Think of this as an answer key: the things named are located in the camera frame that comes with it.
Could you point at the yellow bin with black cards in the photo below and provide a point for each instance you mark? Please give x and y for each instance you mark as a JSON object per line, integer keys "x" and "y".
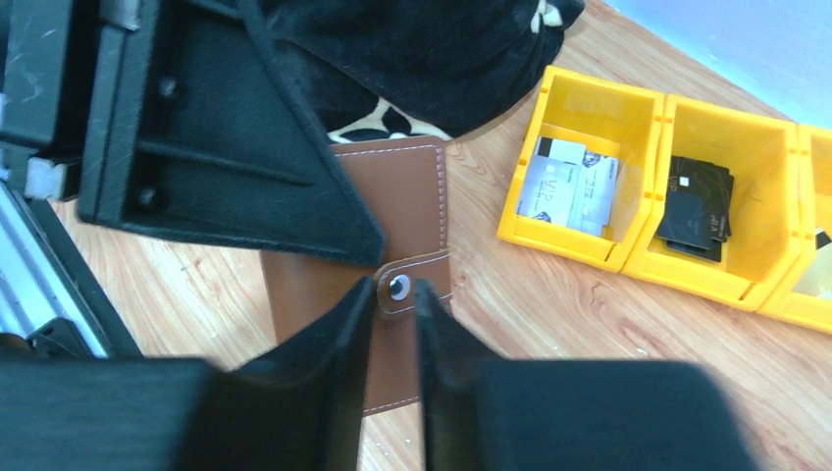
{"x": 761, "y": 154}

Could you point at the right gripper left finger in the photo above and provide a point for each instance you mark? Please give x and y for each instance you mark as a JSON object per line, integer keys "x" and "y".
{"x": 298, "y": 406}

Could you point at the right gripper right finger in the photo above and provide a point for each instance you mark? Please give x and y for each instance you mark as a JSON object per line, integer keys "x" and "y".
{"x": 484, "y": 411}

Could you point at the black cards stack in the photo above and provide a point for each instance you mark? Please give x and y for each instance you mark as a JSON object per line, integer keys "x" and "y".
{"x": 696, "y": 213}

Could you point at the brown leather card holder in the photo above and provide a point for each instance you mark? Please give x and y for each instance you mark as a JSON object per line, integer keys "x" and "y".
{"x": 403, "y": 182}

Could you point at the silver cards stack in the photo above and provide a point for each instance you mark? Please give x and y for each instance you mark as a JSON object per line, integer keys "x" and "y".
{"x": 568, "y": 185}

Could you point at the yellow bin with gold cards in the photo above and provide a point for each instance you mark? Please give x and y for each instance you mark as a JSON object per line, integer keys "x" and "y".
{"x": 814, "y": 198}

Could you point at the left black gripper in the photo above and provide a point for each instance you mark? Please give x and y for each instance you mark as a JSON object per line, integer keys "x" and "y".
{"x": 192, "y": 134}

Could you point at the black floral plush blanket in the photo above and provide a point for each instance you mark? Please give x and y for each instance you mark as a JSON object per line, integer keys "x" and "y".
{"x": 389, "y": 69}

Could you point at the yellow bin with silver cards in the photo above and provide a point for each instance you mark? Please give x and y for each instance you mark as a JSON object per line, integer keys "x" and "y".
{"x": 610, "y": 118}

